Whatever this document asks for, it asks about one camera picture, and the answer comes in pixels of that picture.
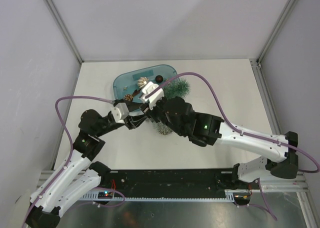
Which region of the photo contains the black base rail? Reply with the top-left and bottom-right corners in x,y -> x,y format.
99,168 -> 259,199

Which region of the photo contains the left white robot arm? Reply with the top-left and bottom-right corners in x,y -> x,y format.
25,100 -> 145,228

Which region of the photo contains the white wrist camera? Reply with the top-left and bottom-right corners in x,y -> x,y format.
111,102 -> 130,124
139,81 -> 164,110

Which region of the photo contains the pine cone ornament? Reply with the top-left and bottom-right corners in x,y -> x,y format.
123,94 -> 134,102

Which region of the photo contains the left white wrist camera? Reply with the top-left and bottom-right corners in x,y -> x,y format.
111,102 -> 130,124

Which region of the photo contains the silver gold bauble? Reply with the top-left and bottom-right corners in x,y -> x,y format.
137,76 -> 149,89

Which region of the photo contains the teal plastic container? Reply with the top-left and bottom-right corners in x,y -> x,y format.
113,64 -> 177,104

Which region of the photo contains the grey slotted cable duct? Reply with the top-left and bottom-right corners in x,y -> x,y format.
82,189 -> 251,203

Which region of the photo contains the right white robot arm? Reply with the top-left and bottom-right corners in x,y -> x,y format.
140,97 -> 299,189

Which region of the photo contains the small frosted christmas tree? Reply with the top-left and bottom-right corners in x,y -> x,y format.
152,78 -> 190,136

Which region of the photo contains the dark brown bauble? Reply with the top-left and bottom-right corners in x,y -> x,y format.
155,75 -> 164,84

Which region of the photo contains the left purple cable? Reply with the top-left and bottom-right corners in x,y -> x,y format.
23,95 -> 127,226

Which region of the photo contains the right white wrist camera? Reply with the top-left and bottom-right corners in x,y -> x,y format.
139,81 -> 164,110

